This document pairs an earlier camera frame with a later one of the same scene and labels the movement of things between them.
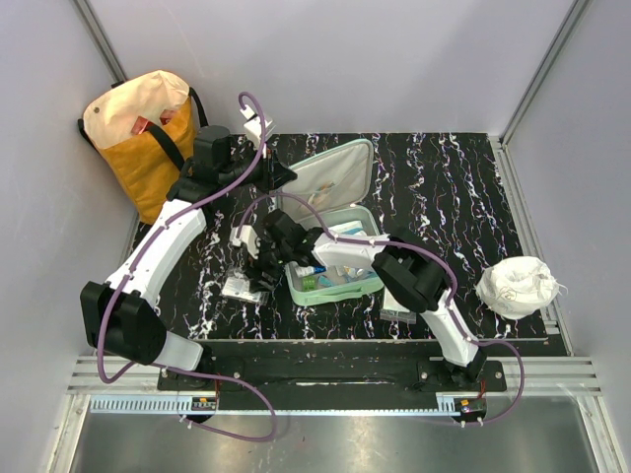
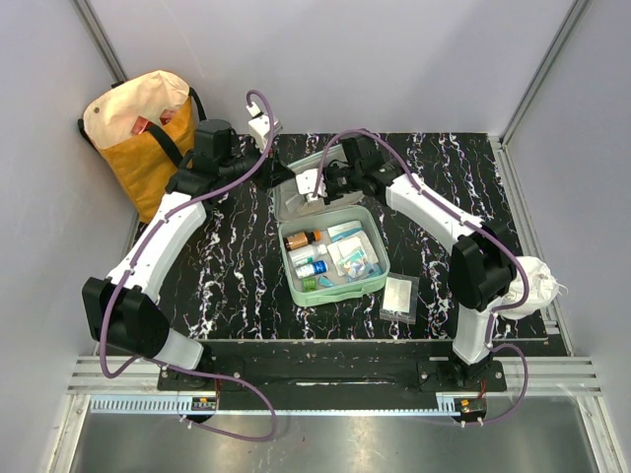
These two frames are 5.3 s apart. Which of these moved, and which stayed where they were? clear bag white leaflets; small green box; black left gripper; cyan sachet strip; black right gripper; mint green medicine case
Moved: black right gripper; clear bag white leaflets
Stayed: mint green medicine case; black left gripper; small green box; cyan sachet strip
